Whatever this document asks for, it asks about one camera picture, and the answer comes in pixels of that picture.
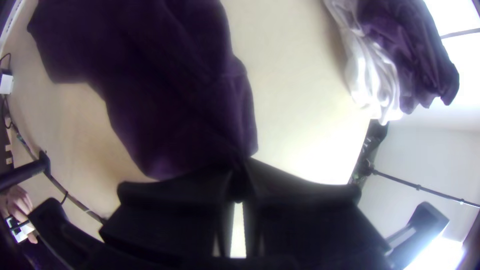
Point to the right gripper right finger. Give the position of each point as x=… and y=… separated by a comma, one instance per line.
x=307, y=221

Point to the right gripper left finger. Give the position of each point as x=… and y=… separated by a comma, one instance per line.
x=172, y=217

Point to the black t-shirt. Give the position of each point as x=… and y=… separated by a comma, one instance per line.
x=161, y=93

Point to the person's hand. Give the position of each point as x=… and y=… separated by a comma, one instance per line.
x=17, y=204

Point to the black tripod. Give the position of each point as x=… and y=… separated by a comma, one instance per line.
x=369, y=165

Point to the black mounting pole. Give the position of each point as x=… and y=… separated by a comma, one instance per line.
x=26, y=174

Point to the pile of folded clothes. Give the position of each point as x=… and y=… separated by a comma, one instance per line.
x=397, y=48

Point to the white power adapter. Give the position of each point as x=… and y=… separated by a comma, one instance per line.
x=5, y=83

